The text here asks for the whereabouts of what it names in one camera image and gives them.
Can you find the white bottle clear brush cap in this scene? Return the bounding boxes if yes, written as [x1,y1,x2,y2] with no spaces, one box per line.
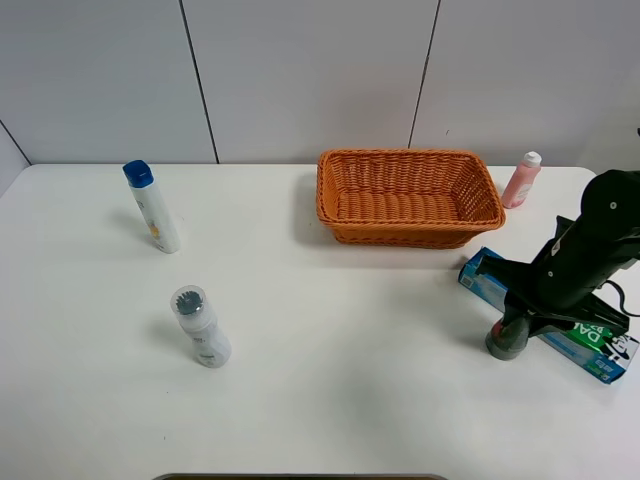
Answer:
[170,285,232,368]

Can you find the orange wicker basket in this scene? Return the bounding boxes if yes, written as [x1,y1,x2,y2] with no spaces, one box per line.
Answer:
[316,149,506,249]

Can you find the pink bottle white cap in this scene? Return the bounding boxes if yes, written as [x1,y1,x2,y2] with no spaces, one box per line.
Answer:
[501,151,542,209]

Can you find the white bottle blue cap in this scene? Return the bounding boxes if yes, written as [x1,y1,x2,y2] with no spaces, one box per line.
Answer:
[122,160,181,254]

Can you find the dark grey tube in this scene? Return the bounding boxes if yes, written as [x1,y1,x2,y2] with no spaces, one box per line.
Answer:
[485,316,530,361]

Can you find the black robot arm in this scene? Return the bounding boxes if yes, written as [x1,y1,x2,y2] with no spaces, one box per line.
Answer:
[477,170,639,338]

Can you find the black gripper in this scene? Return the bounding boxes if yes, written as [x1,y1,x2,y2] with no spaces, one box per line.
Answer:
[476,215,639,336]

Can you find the Darlie toothpaste box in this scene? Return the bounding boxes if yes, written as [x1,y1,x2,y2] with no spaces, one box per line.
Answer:
[458,247,639,384]

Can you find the black cable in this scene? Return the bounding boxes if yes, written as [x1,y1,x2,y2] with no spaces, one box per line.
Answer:
[597,280,640,318]

